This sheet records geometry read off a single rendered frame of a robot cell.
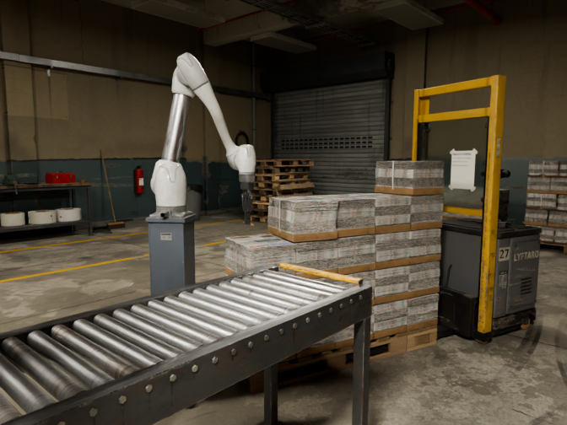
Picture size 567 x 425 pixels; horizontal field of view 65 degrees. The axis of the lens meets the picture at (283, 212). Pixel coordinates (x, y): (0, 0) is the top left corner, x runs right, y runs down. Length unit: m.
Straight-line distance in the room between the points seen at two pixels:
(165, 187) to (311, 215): 0.82
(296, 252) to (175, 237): 0.69
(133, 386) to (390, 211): 2.13
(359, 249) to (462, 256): 1.13
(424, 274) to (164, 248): 1.76
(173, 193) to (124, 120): 7.16
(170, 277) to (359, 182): 8.13
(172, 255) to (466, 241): 2.24
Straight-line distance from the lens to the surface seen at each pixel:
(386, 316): 3.05
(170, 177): 2.34
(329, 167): 10.65
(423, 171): 3.08
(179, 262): 2.36
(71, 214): 8.25
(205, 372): 1.23
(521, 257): 3.73
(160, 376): 1.15
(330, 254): 2.67
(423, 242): 3.15
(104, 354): 1.28
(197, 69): 2.46
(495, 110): 3.32
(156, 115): 9.82
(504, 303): 3.69
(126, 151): 9.42
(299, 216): 2.50
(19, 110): 8.60
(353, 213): 2.74
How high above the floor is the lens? 1.30
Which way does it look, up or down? 7 degrees down
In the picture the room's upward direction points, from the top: straight up
